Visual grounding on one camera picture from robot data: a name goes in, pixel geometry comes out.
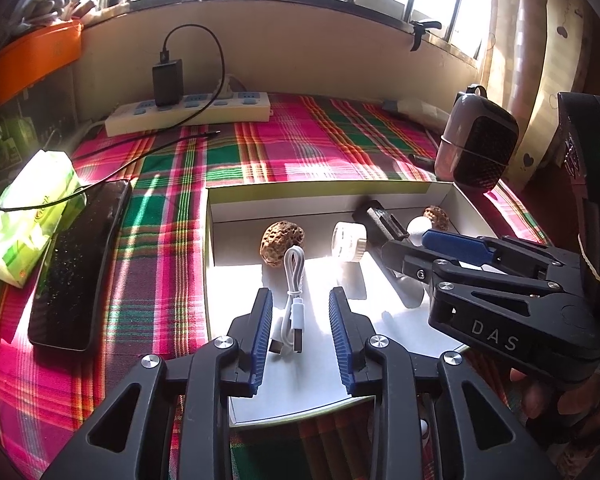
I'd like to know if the spiky brown walnut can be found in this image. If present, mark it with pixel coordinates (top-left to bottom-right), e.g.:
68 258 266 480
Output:
260 221 307 265

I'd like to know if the orange box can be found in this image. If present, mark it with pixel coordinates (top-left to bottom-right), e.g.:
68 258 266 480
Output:
0 20 83 121

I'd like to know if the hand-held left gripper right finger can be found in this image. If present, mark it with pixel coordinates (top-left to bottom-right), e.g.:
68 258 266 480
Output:
327 287 561 480

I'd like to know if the green tissue pack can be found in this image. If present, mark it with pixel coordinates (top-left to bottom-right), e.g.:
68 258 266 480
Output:
0 149 88 288

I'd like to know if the black smartphone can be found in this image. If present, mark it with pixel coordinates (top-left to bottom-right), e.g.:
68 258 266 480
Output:
27 179 133 352

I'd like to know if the black charger adapter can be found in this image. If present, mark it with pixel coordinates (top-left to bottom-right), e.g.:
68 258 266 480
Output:
151 58 185 107

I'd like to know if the white flat object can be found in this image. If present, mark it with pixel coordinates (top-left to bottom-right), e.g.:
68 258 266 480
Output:
382 100 448 123

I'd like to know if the white usb cable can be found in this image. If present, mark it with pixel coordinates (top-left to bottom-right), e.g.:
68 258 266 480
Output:
269 246 307 358

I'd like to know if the white power strip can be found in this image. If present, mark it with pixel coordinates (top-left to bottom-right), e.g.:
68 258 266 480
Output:
104 91 272 137

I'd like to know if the white round container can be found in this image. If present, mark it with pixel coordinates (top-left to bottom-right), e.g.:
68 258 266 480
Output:
331 221 368 263

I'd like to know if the person's right hand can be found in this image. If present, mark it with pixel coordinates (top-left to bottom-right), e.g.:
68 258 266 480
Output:
510 367 556 421

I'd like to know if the black charger cable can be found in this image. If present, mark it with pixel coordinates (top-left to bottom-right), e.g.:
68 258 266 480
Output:
0 24 227 212

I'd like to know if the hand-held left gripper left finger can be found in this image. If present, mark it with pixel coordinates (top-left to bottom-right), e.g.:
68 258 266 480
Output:
40 287 276 480

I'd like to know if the black window hook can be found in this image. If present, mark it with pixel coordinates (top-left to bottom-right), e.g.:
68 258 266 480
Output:
409 20 443 53

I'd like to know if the round brown walnut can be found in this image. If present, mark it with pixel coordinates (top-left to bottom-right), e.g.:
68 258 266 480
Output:
422 205 450 232

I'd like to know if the small grey heater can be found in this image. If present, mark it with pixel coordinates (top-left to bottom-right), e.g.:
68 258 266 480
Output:
432 84 520 192

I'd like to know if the cream heart-print curtain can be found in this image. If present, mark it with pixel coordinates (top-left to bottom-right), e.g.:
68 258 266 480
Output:
480 0 600 191

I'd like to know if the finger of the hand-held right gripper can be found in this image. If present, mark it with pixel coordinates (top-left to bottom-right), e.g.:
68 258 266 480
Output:
381 239 566 311
422 229 581 281

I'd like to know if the black electric shaver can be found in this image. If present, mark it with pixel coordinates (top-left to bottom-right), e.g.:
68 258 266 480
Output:
352 200 411 261

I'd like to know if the plaid pink green blanket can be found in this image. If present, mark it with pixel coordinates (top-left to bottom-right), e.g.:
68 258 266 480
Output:
0 91 551 480

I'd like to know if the green cardboard box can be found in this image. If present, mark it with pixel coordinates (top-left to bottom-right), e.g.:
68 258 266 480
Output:
202 180 551 431

